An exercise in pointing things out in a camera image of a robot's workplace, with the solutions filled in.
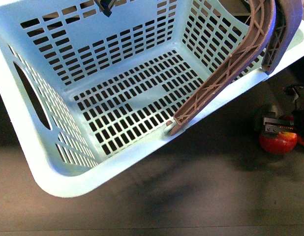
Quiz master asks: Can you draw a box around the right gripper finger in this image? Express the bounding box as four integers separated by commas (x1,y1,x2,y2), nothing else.
262,112,294,136

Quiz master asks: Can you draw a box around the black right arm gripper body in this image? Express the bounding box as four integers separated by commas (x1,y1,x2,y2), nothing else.
284,85,304,138

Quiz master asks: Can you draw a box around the red apple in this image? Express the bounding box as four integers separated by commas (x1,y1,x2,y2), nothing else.
259,132,297,155

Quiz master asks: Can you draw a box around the brown basket handle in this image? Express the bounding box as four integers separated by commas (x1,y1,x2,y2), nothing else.
170,0,303,136

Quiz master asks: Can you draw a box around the light blue plastic basket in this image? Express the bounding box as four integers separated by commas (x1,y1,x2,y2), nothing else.
0,0,304,199

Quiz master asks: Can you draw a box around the green avocado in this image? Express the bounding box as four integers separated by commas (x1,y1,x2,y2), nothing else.
253,104,279,133

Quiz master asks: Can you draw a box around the red orange mango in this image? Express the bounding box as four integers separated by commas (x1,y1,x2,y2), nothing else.
297,134,304,147

